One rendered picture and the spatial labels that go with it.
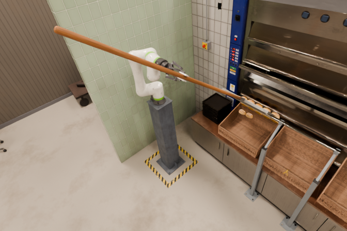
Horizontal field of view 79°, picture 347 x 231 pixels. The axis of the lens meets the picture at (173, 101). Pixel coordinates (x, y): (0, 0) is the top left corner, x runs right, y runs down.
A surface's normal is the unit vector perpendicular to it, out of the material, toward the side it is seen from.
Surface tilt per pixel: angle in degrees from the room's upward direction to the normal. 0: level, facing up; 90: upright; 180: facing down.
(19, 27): 90
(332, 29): 90
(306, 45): 70
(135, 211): 0
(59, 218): 0
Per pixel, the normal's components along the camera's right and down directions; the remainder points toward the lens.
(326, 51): -0.76, 0.18
